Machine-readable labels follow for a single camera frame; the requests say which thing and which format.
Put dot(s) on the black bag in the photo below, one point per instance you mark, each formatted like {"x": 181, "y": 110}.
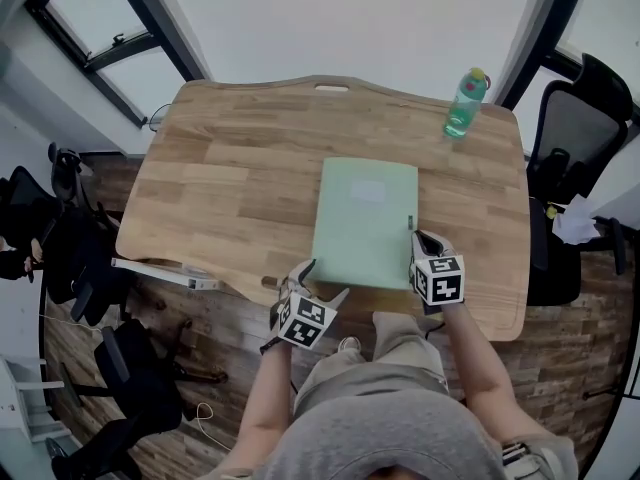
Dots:
{"x": 557, "y": 175}

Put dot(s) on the person's grey shirt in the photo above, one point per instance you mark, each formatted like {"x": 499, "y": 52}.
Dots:
{"x": 390, "y": 438}

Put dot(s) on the crumpled white paper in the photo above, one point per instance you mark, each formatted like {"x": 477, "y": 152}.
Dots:
{"x": 575, "y": 220}

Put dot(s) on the white shelf unit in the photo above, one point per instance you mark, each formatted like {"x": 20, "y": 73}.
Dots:
{"x": 22, "y": 398}

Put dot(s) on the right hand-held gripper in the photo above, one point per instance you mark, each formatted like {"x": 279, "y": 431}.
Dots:
{"x": 439, "y": 280}

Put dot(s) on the white metal desk foot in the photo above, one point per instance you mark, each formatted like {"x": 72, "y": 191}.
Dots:
{"x": 165, "y": 272}

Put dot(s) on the light green folder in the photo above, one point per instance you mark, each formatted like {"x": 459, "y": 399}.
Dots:
{"x": 360, "y": 238}

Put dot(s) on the person's right forearm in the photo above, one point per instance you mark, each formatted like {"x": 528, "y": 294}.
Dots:
{"x": 475, "y": 363}

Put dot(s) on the person's beige trousers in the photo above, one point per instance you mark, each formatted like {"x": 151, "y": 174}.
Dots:
{"x": 390, "y": 358}

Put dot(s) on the black framed window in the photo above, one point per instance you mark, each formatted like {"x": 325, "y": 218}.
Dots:
{"x": 565, "y": 33}
{"x": 120, "y": 43}

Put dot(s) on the green plastic water bottle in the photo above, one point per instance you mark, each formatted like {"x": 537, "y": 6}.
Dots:
{"x": 462, "y": 110}

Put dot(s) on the person's left forearm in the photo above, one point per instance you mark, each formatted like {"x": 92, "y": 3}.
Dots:
{"x": 262, "y": 403}

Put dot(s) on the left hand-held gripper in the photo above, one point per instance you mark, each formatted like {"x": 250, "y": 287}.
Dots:
{"x": 305, "y": 320}

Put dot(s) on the black mesh office chair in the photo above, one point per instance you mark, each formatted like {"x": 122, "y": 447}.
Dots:
{"x": 575, "y": 118}

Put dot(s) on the person's light shoe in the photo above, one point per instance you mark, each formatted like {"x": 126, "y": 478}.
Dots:
{"x": 350, "y": 344}

